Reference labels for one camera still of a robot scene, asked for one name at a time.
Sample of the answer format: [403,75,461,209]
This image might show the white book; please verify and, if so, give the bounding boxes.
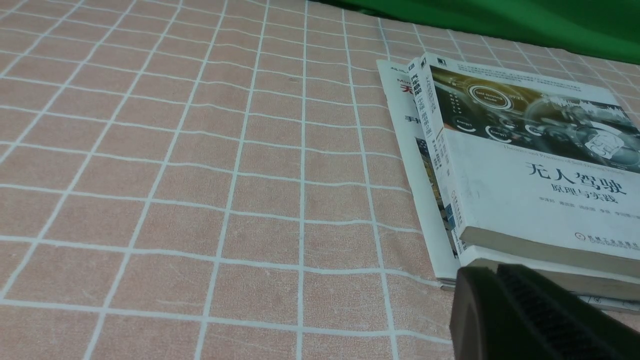
[376,59,639,313]
[407,57,640,301]

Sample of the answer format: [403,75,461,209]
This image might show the green backdrop cloth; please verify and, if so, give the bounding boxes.
[327,0,640,65]

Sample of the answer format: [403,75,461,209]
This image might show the white middle book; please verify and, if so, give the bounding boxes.
[407,57,640,301]

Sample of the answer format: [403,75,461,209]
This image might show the pink checked tablecloth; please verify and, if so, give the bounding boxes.
[0,0,639,360]

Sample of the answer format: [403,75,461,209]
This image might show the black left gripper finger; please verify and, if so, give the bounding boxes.
[449,264,640,360]

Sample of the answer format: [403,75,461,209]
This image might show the white bottom book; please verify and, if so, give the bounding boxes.
[376,59,639,313]

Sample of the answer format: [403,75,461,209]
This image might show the white self-driving textbook top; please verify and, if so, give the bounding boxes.
[419,52,640,279]

